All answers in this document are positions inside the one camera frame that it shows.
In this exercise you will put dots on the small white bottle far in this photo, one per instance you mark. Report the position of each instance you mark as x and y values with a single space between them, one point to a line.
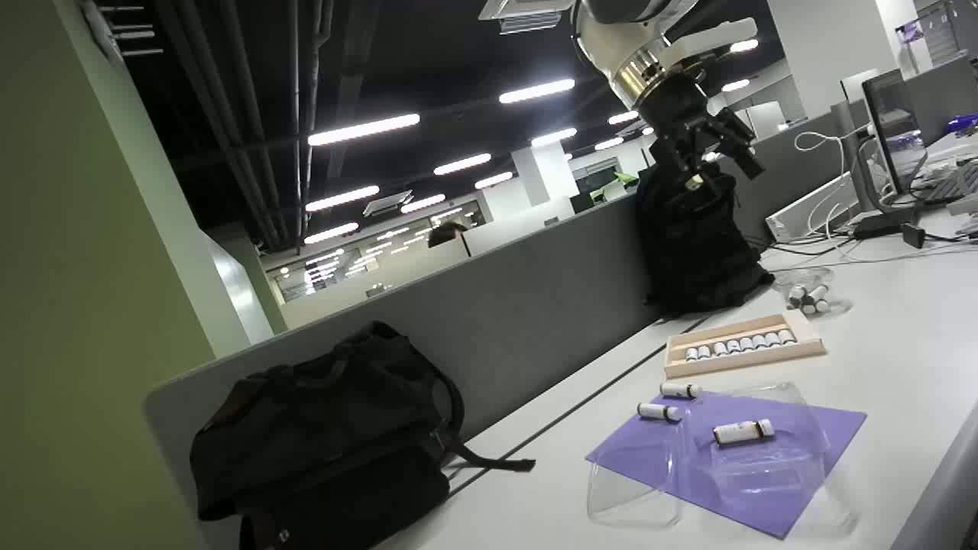
681 389

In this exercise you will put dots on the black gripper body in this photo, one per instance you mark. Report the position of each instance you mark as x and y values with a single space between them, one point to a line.
685 128

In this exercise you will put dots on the small white bottle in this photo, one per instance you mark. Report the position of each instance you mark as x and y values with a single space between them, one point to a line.
657 412
681 389

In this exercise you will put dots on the black bag far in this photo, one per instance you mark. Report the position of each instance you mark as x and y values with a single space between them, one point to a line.
691 249

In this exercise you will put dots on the computer monitor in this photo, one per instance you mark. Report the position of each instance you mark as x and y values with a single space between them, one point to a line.
914 115

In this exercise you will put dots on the wooden tray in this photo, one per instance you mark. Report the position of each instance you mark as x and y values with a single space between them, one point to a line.
809 344

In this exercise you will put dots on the clear plastic container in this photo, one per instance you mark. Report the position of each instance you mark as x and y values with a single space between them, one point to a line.
758 447

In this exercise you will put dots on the small white bottle middle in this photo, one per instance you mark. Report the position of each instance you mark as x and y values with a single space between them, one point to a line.
657 412

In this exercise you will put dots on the black backpack near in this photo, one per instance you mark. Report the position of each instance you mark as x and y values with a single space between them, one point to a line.
333 453

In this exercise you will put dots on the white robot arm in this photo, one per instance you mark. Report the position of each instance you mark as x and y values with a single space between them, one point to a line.
627 41

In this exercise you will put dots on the purple mat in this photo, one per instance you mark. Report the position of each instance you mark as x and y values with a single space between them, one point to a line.
725 453

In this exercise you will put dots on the row of bottles in tray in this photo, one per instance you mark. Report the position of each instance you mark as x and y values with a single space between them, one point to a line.
737 344

